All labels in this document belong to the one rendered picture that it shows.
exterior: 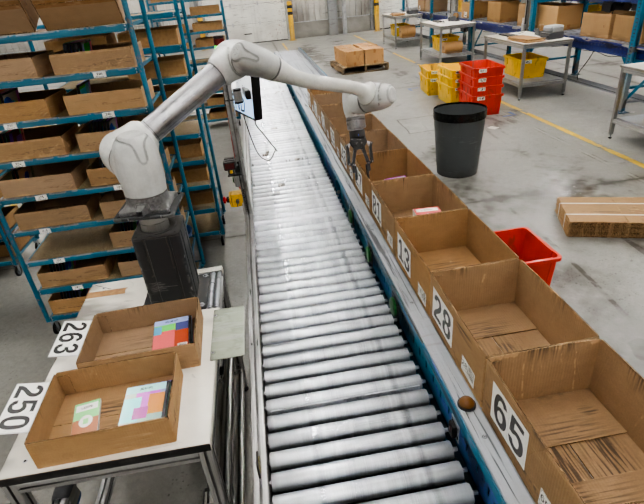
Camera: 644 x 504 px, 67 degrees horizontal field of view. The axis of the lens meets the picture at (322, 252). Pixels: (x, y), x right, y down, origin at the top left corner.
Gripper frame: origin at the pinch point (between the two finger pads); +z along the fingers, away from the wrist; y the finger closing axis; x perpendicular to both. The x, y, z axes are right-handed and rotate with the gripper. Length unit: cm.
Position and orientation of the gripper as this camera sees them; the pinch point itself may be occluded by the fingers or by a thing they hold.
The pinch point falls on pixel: (361, 172)
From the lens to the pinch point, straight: 239.9
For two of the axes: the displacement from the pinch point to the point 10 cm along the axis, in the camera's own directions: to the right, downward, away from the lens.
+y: -9.9, 1.5, -0.9
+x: 1.1, 1.5, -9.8
